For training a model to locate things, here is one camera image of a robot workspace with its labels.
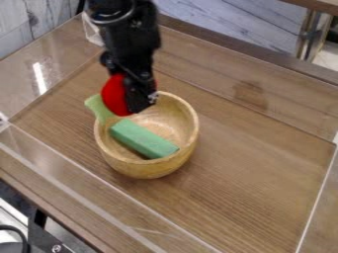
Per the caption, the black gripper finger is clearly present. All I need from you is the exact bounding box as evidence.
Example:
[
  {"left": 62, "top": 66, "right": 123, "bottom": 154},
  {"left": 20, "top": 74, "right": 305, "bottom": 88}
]
[
  {"left": 123, "top": 75, "right": 159, "bottom": 114},
  {"left": 99, "top": 52, "right": 121, "bottom": 75}
]

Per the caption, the wooden bowl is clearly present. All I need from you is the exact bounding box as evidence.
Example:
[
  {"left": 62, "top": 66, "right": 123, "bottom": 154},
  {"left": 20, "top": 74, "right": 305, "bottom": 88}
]
[{"left": 94, "top": 92, "right": 199, "bottom": 179}]

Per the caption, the green rectangular block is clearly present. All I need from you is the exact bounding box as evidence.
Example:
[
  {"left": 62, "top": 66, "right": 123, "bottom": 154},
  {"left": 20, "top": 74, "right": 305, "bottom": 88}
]
[{"left": 108, "top": 120, "right": 179, "bottom": 159}]

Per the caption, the metal table leg background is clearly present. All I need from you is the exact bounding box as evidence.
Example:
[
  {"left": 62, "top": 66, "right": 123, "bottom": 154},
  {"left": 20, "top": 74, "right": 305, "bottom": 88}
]
[{"left": 296, "top": 10, "right": 334, "bottom": 61}]

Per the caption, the clear acrylic corner bracket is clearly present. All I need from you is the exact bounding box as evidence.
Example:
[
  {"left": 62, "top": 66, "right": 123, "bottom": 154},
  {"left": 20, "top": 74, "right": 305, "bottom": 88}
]
[{"left": 82, "top": 12, "right": 104, "bottom": 47}]

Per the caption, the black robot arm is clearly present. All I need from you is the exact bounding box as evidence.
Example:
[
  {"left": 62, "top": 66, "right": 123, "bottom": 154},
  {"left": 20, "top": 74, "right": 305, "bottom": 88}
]
[{"left": 88, "top": 0, "right": 162, "bottom": 117}]

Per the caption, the black table frame bracket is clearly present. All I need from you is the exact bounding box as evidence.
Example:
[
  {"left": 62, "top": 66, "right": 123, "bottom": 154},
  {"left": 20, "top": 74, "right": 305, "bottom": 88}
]
[{"left": 28, "top": 209, "right": 74, "bottom": 253}]

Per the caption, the black cable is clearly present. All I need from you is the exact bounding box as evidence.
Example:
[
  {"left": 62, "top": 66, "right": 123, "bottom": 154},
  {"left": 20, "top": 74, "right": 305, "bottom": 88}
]
[{"left": 0, "top": 224, "right": 32, "bottom": 253}]

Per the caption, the red plush fruit green leaf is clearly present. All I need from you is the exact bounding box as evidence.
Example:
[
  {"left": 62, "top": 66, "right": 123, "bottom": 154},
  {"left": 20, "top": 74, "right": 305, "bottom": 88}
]
[{"left": 84, "top": 72, "right": 135, "bottom": 127}]

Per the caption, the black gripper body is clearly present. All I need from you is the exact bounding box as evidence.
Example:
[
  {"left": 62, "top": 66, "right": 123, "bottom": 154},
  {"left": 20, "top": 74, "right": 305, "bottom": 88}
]
[{"left": 98, "top": 13, "right": 162, "bottom": 80}]

